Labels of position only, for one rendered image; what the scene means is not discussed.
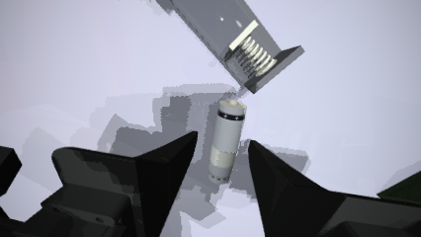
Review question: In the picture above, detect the grey cylindrical battery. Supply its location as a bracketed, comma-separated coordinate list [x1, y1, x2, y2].
[208, 99, 247, 185]

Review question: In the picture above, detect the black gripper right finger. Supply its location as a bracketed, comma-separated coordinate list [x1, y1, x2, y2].
[248, 140, 421, 237]

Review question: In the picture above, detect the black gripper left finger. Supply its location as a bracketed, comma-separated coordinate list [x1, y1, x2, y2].
[51, 130, 198, 237]

